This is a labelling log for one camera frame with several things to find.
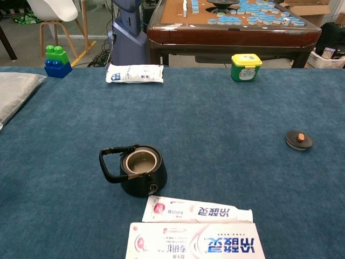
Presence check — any brown cardboard box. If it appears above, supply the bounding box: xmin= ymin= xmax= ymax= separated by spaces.
xmin=279 ymin=0 xmax=337 ymax=28

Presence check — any black lid with orange knob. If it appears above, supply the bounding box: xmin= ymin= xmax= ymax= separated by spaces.
xmin=285 ymin=129 xmax=314 ymax=151

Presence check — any green cloth bag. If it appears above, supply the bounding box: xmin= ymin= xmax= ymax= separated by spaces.
xmin=12 ymin=12 xmax=43 ymax=25

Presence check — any green container with yellow lid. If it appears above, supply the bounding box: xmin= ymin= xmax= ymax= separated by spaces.
xmin=230 ymin=53 xmax=263 ymax=83

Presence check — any white storage basket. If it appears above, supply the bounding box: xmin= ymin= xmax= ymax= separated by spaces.
xmin=307 ymin=47 xmax=345 ymax=70

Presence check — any blue toy building block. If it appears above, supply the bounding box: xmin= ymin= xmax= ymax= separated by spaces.
xmin=44 ymin=59 xmax=73 ymax=79

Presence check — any white chair with wooden legs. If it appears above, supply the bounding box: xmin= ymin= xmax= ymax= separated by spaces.
xmin=26 ymin=0 xmax=90 ymax=59

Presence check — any dark furniture leg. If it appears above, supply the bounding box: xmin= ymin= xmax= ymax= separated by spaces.
xmin=0 ymin=25 xmax=17 ymax=60

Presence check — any white toothpaste tube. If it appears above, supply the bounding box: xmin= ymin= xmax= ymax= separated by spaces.
xmin=141 ymin=194 xmax=254 ymax=224

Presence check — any blue table cloth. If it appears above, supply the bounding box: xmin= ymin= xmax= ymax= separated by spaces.
xmin=0 ymin=66 xmax=345 ymax=259

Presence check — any black bag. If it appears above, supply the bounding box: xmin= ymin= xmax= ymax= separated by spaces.
xmin=315 ymin=22 xmax=345 ymax=59

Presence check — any black round table dish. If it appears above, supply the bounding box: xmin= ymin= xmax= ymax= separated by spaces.
xmin=206 ymin=0 xmax=240 ymax=13

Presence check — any small black teapot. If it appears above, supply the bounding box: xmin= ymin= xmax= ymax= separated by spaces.
xmin=99 ymin=145 xmax=168 ymax=197

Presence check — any black floor cable bundle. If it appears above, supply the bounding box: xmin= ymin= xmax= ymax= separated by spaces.
xmin=87 ymin=47 xmax=112 ymax=68

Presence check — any white blue printed pouch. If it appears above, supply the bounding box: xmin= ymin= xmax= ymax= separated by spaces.
xmin=105 ymin=63 xmax=164 ymax=84

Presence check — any brown mahjong table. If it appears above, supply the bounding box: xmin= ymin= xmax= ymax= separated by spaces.
xmin=147 ymin=0 xmax=322 ymax=69

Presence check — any white toothpaste box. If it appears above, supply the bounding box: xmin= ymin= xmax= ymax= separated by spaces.
xmin=125 ymin=222 xmax=266 ymax=259

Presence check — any grey plastic bag package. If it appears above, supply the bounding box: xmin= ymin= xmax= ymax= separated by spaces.
xmin=0 ymin=72 xmax=47 ymax=131

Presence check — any green toy building block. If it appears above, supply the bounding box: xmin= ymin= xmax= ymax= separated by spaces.
xmin=45 ymin=45 xmax=70 ymax=65

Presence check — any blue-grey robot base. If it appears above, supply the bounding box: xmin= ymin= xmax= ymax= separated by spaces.
xmin=107 ymin=0 xmax=148 ymax=66

